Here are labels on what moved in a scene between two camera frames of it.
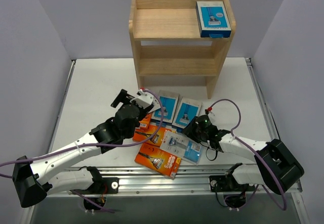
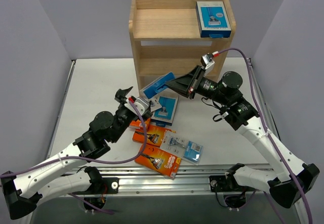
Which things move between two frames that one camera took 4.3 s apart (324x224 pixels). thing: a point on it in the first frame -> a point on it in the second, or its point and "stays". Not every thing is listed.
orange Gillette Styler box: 145,123 stays
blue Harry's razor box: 213,19 stays
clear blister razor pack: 156,105 stays
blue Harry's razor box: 187,110 -> 158,86
